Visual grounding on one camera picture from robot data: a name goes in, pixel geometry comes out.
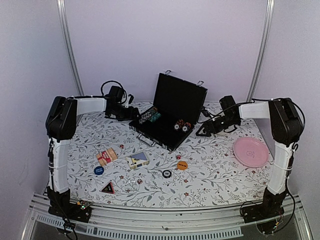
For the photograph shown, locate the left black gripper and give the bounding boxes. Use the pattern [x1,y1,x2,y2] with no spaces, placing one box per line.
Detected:
[110,103,141,121]

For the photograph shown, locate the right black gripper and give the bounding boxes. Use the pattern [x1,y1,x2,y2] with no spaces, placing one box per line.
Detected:
[196,114,239,137]

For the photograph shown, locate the black poker case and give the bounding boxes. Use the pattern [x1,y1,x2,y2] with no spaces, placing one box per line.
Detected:
[129,73,208,151]

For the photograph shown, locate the red card deck box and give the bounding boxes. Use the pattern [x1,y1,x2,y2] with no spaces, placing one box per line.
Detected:
[96,148,118,167]

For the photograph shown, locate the blue card deck box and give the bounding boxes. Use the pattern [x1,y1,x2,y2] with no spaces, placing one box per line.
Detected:
[126,151,150,170]

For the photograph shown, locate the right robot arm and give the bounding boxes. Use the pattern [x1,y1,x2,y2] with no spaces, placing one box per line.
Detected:
[196,95,306,198]

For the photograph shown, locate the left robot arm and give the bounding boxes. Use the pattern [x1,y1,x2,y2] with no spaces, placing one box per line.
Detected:
[45,96,140,196]

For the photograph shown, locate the white black chip stack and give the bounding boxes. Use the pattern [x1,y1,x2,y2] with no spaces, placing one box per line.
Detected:
[138,106,158,124]

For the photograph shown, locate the orange chip stack left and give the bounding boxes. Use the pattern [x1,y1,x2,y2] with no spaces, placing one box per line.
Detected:
[174,119,185,131]

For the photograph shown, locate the teal chip stack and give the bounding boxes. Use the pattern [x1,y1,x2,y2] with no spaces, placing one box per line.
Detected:
[148,112,162,123]

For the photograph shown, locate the orange round button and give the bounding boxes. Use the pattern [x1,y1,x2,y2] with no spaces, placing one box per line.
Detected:
[177,161,188,171]

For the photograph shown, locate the pink plate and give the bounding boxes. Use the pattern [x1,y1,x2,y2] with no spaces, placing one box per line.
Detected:
[233,137,269,168]

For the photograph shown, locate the floral tablecloth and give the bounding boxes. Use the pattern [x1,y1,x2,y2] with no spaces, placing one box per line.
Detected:
[67,112,274,208]

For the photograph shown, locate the black white dealer chip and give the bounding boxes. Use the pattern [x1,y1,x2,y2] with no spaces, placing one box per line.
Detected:
[162,169,172,179]

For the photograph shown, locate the blue round button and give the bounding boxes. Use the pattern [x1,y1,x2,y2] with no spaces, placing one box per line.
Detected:
[94,166,104,176]

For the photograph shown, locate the black triangular token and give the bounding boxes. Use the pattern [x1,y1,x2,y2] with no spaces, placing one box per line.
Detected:
[100,181,115,194]

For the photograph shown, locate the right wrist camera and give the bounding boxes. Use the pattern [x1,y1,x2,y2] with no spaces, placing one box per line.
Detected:
[201,106,217,119]

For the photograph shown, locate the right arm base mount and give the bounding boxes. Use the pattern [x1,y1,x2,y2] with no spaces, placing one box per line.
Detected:
[239,195,285,235]

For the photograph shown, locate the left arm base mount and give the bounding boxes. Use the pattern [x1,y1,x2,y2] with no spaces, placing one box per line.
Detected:
[48,199,92,223]

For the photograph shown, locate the front aluminium rail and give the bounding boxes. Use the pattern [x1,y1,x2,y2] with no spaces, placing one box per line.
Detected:
[21,194,315,240]

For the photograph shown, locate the left aluminium frame post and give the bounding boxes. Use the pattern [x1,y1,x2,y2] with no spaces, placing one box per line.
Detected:
[56,0,85,96]

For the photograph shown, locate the aluminium frame post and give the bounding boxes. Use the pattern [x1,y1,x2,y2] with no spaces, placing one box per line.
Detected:
[246,0,275,102]
[56,0,85,96]

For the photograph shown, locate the right aluminium frame post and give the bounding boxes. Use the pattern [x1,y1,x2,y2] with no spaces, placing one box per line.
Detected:
[246,0,275,102]

